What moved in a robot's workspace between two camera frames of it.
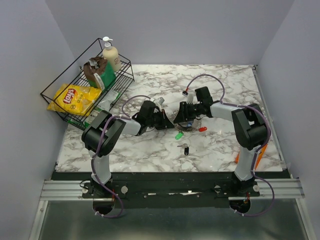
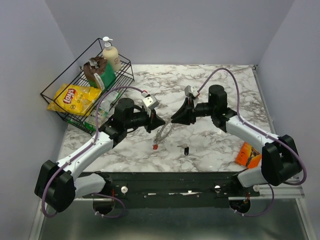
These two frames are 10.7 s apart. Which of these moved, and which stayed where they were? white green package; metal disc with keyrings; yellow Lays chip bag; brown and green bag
Moved: metal disc with keyrings
Stayed: brown and green bag; white green package; yellow Lays chip bag
